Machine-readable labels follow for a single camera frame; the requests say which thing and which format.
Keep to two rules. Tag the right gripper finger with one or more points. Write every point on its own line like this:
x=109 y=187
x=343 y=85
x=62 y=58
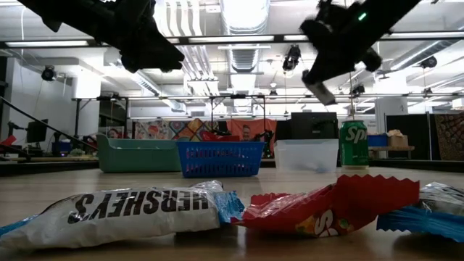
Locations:
x=344 y=67
x=326 y=65

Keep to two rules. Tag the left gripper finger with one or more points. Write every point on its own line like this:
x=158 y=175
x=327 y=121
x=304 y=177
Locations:
x=159 y=58
x=131 y=64

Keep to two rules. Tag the red candy packet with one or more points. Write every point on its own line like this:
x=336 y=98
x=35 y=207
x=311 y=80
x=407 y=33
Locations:
x=217 y=137
x=362 y=203

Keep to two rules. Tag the red background robot arm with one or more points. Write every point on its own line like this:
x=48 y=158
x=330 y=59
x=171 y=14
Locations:
x=7 y=140

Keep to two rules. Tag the black background robot arm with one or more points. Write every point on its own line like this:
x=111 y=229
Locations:
x=268 y=137

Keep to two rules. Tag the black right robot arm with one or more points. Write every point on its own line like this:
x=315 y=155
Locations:
x=402 y=11

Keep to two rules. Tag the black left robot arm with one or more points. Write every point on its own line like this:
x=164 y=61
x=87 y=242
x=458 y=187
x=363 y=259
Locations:
x=72 y=14

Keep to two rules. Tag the black box monitor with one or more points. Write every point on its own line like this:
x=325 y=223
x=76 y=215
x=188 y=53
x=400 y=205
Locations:
x=313 y=125

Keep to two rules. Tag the person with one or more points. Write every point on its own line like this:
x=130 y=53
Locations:
x=115 y=133
x=246 y=132

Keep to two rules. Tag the colourful patterned quilt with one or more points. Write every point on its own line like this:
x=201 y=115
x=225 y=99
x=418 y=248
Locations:
x=188 y=128

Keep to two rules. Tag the green Sprite can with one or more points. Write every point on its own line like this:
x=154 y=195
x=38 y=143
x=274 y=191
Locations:
x=353 y=145

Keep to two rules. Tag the blue storage bin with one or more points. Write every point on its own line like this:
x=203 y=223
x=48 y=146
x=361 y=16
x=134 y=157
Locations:
x=378 y=140

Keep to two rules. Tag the cardboard box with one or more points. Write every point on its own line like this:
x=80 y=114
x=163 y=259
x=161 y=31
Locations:
x=398 y=139

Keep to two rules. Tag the clear plastic container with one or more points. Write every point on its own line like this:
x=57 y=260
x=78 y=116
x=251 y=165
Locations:
x=306 y=154

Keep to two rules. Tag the green plastic bin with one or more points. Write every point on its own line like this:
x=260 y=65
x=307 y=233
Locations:
x=134 y=156

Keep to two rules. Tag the wooden side table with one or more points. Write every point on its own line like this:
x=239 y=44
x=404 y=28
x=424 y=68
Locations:
x=391 y=148

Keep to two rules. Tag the orange hanging cloth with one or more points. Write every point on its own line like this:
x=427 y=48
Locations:
x=232 y=125

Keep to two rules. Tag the black partition panel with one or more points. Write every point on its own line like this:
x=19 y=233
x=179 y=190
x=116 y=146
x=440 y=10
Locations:
x=420 y=134

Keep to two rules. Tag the black desk monitor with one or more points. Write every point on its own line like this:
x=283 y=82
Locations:
x=38 y=130

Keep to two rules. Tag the blue plastic mesh basket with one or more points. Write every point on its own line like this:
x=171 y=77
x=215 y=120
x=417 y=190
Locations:
x=221 y=159

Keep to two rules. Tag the brown patterned hanging cloth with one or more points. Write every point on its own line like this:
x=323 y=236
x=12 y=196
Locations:
x=451 y=136

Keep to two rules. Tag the black hanging camera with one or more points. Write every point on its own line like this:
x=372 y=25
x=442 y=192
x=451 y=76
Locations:
x=429 y=62
x=291 y=59
x=48 y=74
x=358 y=90

